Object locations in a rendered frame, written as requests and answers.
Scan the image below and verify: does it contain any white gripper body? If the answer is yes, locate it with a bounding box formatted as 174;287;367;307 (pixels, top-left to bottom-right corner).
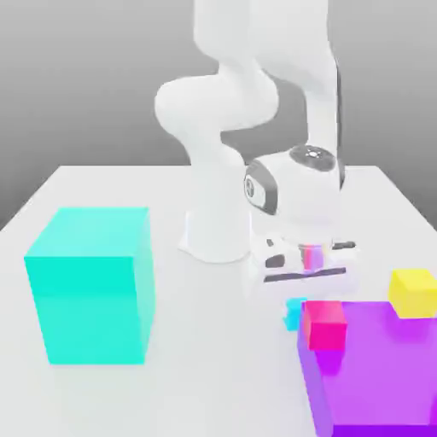
251;263;359;299

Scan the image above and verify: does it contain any small cyan cube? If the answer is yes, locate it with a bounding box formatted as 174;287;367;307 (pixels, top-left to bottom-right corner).
282;297;308;332

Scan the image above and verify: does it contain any small pink cube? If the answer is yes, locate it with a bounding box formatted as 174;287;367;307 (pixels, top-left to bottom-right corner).
302;300;348;352

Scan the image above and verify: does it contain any small yellow cube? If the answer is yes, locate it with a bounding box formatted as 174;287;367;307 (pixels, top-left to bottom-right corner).
387;268;437;319

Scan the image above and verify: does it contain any large purple box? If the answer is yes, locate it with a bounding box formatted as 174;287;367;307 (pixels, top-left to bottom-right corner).
295;300;437;437

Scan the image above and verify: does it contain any large turquoise box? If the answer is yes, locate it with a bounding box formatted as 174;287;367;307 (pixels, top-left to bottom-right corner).
23;207;157;366

